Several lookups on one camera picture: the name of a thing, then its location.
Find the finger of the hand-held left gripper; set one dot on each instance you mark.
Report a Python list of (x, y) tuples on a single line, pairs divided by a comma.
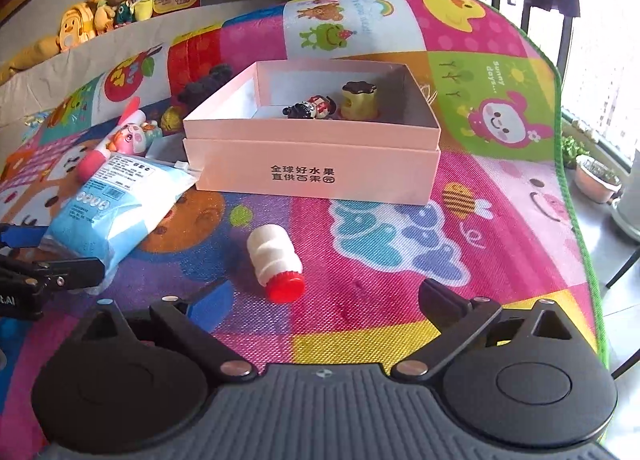
[(22, 235), (60, 270)]

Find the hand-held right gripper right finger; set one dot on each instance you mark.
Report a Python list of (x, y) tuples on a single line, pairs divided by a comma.
[(440, 305)]

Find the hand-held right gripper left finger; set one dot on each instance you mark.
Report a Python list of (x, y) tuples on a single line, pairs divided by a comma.
[(207, 310)]

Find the white bottle with red cap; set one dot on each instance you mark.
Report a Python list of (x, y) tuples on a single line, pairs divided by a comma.
[(272, 257)]

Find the blue tissue packet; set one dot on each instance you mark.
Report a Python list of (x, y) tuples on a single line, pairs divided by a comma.
[(110, 200)]

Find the pink and white toy rocket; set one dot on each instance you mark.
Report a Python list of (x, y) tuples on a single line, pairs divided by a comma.
[(92, 163)]

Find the pink bird toy figure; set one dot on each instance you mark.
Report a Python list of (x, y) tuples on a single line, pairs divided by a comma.
[(127, 138)]

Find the pink cardboard box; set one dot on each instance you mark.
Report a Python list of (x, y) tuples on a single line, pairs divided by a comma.
[(310, 165)]

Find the yellow toy corn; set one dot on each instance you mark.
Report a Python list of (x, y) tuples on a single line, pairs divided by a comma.
[(171, 121)]

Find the black plush toy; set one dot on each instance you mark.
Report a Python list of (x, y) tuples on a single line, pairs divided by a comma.
[(200, 85)]

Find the colourful cartoon play mat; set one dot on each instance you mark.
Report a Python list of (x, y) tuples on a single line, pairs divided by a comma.
[(400, 250)]

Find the long yellow plush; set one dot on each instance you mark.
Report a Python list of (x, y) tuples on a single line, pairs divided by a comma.
[(30, 58)]

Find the pink plant pot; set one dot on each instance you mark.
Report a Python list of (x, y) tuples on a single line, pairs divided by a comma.
[(595, 183)]

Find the yellow duck plush backpack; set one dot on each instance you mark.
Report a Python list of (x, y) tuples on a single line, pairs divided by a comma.
[(75, 28)]

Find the yellow pudding toy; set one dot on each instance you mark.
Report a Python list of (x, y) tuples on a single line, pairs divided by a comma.
[(357, 100)]

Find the small red black figurine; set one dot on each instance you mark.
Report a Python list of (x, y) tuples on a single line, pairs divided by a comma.
[(312, 108)]

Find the yellow deer plush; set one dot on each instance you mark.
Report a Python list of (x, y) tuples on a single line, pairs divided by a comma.
[(102, 10)]

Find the white banana plush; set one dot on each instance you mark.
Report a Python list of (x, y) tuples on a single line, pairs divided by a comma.
[(141, 3)]

